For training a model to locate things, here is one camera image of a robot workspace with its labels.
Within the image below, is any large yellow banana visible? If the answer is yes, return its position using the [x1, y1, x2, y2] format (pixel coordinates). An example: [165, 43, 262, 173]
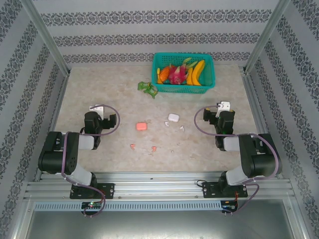
[191, 60, 206, 87]

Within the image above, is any small yellow banana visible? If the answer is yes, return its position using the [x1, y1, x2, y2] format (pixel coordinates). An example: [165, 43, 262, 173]
[186, 67, 195, 86]

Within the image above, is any teal plastic basket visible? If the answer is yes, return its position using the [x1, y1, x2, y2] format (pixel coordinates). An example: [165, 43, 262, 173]
[151, 52, 216, 95]

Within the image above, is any pink dragon fruit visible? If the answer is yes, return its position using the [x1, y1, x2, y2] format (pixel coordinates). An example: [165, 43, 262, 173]
[167, 57, 199, 86]

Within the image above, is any orange mango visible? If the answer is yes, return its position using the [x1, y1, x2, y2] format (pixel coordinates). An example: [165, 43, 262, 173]
[159, 67, 171, 82]

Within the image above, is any left green circuit board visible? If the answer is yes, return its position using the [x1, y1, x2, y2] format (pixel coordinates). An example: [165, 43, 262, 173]
[81, 201, 103, 210]

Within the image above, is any grey metal panel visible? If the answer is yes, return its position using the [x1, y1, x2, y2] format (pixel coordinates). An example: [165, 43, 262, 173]
[14, 199, 307, 239]

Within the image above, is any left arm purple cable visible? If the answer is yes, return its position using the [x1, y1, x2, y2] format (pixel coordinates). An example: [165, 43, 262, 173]
[61, 104, 122, 219]

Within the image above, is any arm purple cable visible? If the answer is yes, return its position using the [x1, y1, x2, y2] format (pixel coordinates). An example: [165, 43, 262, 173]
[194, 104, 280, 216]
[61, 104, 122, 219]

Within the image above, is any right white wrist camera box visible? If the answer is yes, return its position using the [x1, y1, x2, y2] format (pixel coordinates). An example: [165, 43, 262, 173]
[216, 101, 231, 112]

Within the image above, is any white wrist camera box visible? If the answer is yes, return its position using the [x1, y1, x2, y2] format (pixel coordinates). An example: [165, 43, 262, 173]
[89, 104, 105, 117]
[216, 101, 231, 112]

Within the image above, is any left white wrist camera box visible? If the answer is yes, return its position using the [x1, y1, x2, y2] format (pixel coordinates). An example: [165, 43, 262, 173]
[89, 104, 105, 117]

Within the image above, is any aluminium side rail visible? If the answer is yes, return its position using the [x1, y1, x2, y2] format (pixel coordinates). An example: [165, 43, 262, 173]
[33, 73, 70, 182]
[240, 67, 285, 180]

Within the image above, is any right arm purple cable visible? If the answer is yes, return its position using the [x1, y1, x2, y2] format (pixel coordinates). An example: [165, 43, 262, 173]
[194, 104, 280, 216]

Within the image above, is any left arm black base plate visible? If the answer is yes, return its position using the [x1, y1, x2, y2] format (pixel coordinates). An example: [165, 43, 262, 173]
[69, 183, 116, 200]

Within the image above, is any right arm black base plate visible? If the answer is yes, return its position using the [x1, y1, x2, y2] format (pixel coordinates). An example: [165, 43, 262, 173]
[201, 181, 249, 199]

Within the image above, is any aluminium frame post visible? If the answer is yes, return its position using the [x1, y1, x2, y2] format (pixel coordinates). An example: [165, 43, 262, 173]
[19, 0, 71, 77]
[243, 0, 292, 74]

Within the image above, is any aluminium mounting rail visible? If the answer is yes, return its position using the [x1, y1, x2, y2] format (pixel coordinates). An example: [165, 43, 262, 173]
[23, 171, 299, 201]

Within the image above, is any grey slotted cable duct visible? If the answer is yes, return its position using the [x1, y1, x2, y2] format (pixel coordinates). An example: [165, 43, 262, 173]
[33, 200, 223, 212]

